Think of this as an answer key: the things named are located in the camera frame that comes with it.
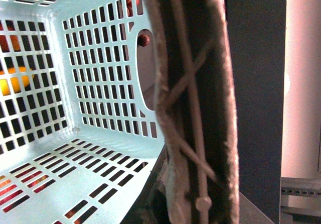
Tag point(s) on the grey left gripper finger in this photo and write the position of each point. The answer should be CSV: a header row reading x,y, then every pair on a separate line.
x,y
196,110

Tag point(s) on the light blue plastic basket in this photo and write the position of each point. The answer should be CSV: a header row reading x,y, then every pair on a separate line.
x,y
79,143

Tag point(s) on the red apple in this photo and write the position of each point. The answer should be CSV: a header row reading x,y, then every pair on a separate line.
x,y
143,40

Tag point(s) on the orange fruit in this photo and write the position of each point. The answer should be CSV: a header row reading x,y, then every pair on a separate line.
x,y
14,81

